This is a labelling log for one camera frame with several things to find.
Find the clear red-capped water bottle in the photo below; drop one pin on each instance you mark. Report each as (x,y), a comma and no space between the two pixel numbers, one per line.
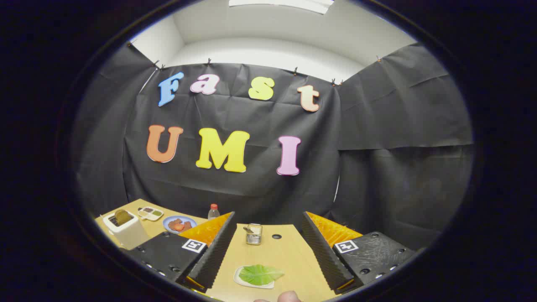
(213,213)

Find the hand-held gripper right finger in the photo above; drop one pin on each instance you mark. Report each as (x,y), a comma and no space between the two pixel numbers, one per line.
(325,256)

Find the brown toasted bread slice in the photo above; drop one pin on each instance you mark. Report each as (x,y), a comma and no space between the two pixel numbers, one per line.
(122,217)

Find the blue round plate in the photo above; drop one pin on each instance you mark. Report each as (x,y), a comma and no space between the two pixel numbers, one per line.
(167,223)

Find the green lettuce leaf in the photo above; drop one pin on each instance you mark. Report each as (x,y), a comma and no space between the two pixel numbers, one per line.
(260,274)

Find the black backdrop cloth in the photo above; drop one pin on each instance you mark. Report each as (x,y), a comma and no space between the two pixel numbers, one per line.
(251,188)

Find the white square plate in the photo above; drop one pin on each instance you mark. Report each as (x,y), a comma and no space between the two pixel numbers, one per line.
(243,282)

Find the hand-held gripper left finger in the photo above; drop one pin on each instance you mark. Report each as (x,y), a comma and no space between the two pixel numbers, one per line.
(214,256)

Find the white toaster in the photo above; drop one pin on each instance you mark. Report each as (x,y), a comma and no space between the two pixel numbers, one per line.
(132,233)

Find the brown meat patty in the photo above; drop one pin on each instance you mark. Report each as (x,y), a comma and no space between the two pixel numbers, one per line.
(174,223)
(188,225)

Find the white divided condiment tray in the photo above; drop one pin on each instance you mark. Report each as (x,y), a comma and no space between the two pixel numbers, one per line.
(147,214)

